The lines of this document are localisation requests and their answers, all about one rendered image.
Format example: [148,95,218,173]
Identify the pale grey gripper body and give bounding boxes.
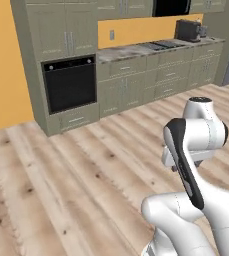
[161,146,218,169]

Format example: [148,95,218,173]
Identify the grey-green base cupboard run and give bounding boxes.
[96,37,227,119]

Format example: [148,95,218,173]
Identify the black hob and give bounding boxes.
[141,39,186,52]

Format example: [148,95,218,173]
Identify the small grey mug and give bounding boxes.
[199,25,209,38]

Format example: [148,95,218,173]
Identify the black built-in oven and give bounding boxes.
[40,54,98,115]

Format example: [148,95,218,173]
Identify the black microwave oven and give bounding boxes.
[151,0,193,18]

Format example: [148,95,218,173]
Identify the tall grey-green cupboard unit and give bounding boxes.
[10,0,101,137]

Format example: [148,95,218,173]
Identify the grey-green wall cupboards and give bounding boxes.
[189,0,227,14]
[96,0,154,21]

